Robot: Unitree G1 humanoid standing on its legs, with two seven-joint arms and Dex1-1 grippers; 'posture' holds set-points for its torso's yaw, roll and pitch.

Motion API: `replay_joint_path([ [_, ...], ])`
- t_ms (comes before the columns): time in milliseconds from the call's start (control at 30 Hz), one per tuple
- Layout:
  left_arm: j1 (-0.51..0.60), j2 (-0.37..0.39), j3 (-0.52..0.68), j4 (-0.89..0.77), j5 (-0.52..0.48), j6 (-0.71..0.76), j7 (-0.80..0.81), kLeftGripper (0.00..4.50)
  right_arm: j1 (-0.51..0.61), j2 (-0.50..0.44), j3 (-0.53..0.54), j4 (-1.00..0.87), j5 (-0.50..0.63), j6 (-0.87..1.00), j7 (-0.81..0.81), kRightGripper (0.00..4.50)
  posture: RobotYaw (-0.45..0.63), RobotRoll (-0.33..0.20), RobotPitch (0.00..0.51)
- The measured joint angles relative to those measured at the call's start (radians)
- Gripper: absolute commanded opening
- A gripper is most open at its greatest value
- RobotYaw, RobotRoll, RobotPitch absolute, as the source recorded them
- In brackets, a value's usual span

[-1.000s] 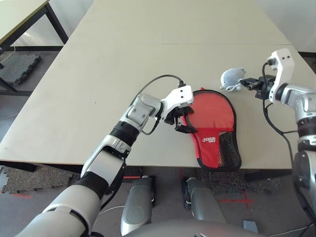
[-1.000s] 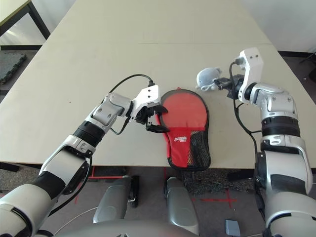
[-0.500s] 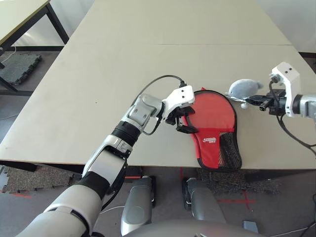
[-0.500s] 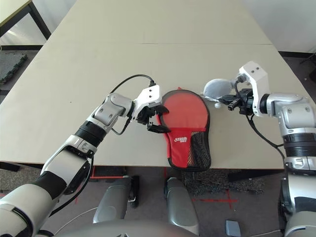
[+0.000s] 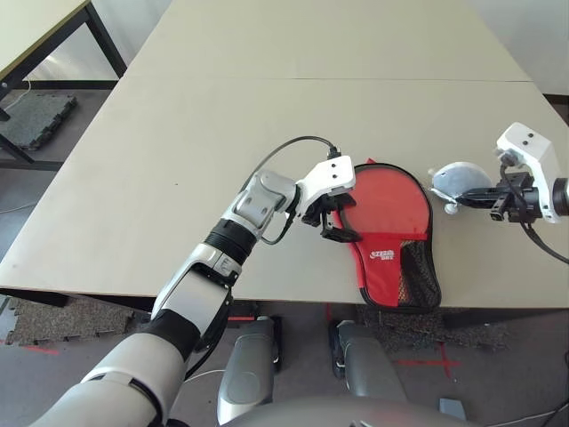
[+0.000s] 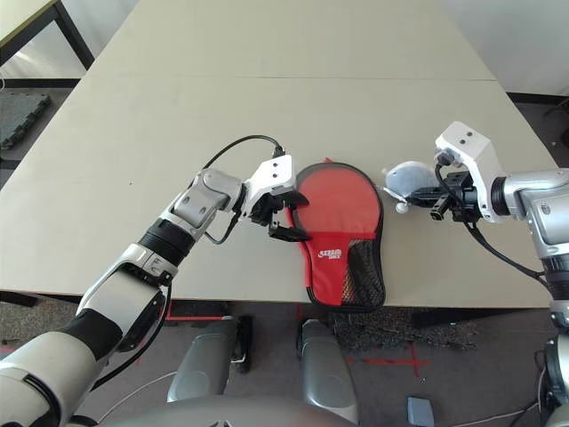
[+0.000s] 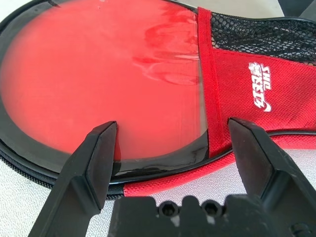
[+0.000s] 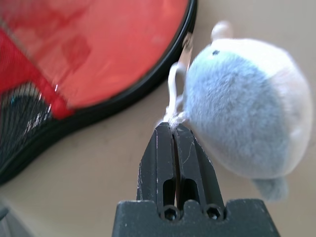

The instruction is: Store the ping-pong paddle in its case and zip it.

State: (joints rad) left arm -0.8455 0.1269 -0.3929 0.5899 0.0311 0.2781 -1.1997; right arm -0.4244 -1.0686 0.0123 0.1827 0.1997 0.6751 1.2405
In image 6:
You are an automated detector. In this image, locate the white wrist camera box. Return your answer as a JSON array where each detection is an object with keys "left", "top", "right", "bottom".
[
  {"left": 434, "top": 120, "right": 506, "bottom": 223},
  {"left": 243, "top": 154, "right": 297, "bottom": 219}
]

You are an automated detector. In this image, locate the white floor cable bundle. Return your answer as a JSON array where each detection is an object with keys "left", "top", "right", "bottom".
[{"left": 433, "top": 368, "right": 569, "bottom": 426}]

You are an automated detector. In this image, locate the grey robot torso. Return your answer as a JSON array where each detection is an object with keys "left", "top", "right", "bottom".
[{"left": 104, "top": 398, "right": 359, "bottom": 427}]

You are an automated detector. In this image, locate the grey robot right leg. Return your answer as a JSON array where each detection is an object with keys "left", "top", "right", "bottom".
[{"left": 296, "top": 318, "right": 359, "bottom": 423}]

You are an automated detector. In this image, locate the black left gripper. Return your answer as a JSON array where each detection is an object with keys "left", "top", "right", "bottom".
[{"left": 248, "top": 189, "right": 310, "bottom": 244}]

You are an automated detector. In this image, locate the grey plush keychain toy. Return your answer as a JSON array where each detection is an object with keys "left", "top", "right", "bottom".
[{"left": 381, "top": 160, "right": 439, "bottom": 214}]

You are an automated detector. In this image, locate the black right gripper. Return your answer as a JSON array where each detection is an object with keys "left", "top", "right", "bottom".
[{"left": 411, "top": 171, "right": 484, "bottom": 223}]

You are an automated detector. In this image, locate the grey foot pedal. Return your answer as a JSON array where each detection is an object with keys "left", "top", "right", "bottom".
[{"left": 407, "top": 397, "right": 436, "bottom": 426}]

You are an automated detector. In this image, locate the dark speckled foam floor mat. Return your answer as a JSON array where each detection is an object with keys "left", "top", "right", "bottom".
[{"left": 331, "top": 309, "right": 479, "bottom": 352}]

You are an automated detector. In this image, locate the grey robot left leg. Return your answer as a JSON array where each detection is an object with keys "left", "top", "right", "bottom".
[{"left": 167, "top": 314, "right": 253, "bottom": 404}]

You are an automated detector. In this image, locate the grey robot leg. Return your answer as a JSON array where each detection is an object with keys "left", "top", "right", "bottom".
[
  {"left": 296, "top": 318, "right": 359, "bottom": 423},
  {"left": 167, "top": 314, "right": 253, "bottom": 404}
]

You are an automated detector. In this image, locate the black table base foot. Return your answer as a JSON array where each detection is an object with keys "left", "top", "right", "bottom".
[
  {"left": 0, "top": 291, "right": 39, "bottom": 308},
  {"left": 411, "top": 309, "right": 479, "bottom": 329}
]

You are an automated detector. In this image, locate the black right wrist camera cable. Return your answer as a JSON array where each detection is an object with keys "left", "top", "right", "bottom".
[{"left": 433, "top": 149, "right": 552, "bottom": 282}]

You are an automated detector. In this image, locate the side table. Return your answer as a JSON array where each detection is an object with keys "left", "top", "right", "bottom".
[{"left": 0, "top": 0, "right": 95, "bottom": 89}]

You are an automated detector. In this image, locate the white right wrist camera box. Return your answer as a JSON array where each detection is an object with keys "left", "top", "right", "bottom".
[{"left": 434, "top": 120, "right": 506, "bottom": 223}]

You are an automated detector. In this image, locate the black and red paddle case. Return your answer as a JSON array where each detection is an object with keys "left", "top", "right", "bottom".
[{"left": 286, "top": 155, "right": 387, "bottom": 313}]

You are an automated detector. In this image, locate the thin white floor cable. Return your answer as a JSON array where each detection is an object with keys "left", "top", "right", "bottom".
[{"left": 95, "top": 371, "right": 179, "bottom": 423}]

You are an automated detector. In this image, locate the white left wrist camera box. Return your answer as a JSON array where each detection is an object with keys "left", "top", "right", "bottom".
[{"left": 243, "top": 154, "right": 297, "bottom": 219}]

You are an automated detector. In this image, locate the black foam floor tile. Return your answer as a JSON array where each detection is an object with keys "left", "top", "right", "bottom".
[{"left": 0, "top": 91, "right": 52, "bottom": 150}]

